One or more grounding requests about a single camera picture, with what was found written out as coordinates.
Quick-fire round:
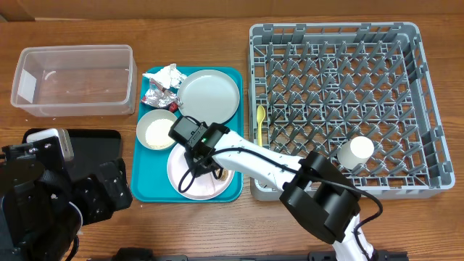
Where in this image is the pink round plate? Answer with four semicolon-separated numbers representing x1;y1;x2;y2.
167;144;235;200

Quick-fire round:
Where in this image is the grey bowl with rice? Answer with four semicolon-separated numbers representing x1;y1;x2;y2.
136;109;178;151

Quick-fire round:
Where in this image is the grey round plate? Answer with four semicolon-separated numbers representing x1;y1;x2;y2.
177;70;240;125

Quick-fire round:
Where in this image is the yellow plastic spoon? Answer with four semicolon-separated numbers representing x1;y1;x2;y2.
257;105;267;146

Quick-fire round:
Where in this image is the brown food scrap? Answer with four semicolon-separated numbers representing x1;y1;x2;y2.
219;169;228;181

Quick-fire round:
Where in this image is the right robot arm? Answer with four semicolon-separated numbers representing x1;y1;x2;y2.
169;116;383;260

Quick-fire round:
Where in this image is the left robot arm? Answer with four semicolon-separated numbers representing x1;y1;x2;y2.
1;141;133;261

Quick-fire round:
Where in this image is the grey dishwasher rack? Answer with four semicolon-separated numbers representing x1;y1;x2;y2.
248;22;455;199

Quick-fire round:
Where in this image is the crumpled silver foil wrapper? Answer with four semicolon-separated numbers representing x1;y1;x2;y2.
141;80;183;112

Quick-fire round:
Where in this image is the white crumpled napkin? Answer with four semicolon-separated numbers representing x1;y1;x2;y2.
142;63;187;88

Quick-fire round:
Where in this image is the black plastic tray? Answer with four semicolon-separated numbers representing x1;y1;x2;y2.
22;128;123;181

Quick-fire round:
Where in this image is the clear plastic bin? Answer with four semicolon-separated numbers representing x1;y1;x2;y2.
10;44;138;117

